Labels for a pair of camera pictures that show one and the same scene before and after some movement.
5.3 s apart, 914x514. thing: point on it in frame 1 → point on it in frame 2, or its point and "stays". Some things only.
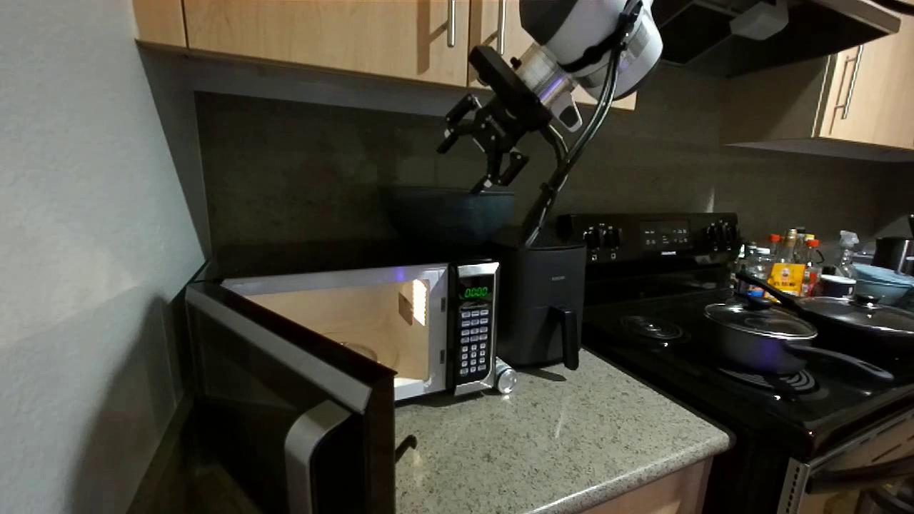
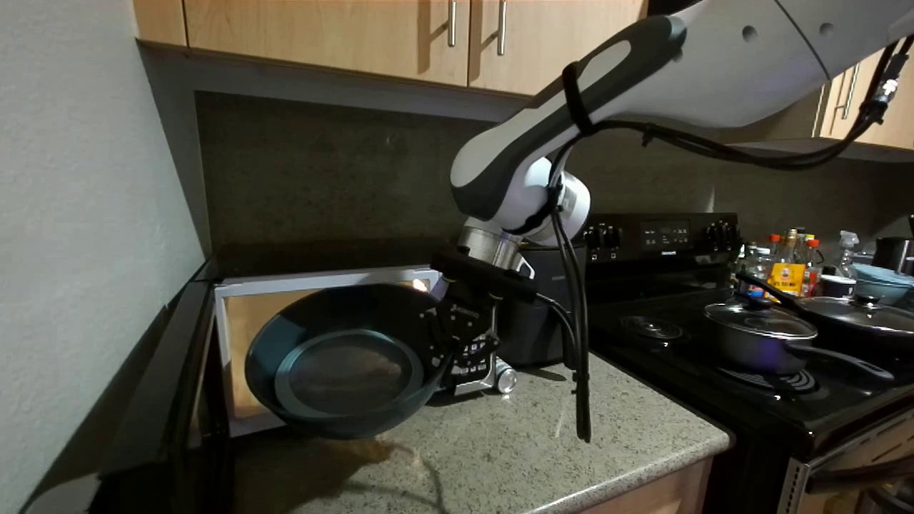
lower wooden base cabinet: (684, 491) stays
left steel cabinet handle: (453, 23) stays
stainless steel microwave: (295, 377) → (189, 402)
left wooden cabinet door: (400, 39) stays
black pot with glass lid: (770, 344) stays
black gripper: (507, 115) → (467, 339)
